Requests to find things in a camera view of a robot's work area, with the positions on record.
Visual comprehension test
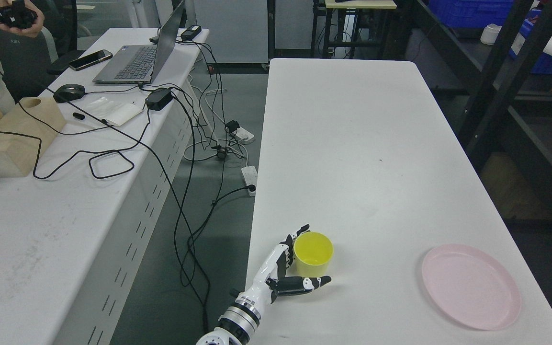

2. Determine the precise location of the person's hand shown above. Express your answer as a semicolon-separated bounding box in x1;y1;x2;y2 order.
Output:
0;0;45;39

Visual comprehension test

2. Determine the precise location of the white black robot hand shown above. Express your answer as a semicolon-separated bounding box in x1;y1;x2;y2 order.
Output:
229;225;331;318

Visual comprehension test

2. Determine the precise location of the yellow plastic cup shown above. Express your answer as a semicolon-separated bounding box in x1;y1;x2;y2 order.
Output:
293;231;334;277

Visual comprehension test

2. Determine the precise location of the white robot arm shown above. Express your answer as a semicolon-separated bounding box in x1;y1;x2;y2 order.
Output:
196;296;262;345

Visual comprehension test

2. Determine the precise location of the dark metal shelf rack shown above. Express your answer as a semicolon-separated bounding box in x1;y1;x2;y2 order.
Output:
396;0;552;217

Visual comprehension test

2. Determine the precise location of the grey office chair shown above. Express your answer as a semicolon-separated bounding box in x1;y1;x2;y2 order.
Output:
0;27;58;101

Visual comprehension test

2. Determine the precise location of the black computer mouse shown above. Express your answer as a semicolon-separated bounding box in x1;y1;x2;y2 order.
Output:
53;83;86;104

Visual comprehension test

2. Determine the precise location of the black smartphone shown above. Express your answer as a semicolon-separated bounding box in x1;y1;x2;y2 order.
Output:
68;49;113;71

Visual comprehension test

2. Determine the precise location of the grey open laptop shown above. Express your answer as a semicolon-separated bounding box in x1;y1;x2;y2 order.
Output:
92;0;185;84

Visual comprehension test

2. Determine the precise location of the white power strip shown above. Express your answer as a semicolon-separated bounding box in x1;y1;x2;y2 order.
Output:
241;166;258;197

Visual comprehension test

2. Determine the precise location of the white paper packet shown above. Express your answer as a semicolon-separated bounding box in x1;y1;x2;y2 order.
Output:
84;97;143;127

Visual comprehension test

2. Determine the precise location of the light wooden block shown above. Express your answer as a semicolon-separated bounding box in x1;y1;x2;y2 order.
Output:
0;96;67;177

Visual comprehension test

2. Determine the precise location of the black power adapter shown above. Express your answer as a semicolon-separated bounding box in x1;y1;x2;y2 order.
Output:
145;88;173;111

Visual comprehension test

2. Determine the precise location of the white long table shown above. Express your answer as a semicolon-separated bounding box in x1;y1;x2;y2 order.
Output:
247;58;552;345

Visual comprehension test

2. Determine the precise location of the pink plastic plate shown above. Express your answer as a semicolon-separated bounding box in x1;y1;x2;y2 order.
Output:
421;244;522;331

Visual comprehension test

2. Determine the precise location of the white side desk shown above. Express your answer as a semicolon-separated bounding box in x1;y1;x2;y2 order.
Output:
0;44;200;345

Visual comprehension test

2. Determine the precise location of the blue plastic crate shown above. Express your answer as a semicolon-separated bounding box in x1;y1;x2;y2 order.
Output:
428;0;514;28

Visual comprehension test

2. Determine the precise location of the black cable on desk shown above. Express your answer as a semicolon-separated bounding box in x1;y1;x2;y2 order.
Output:
0;29;209;336

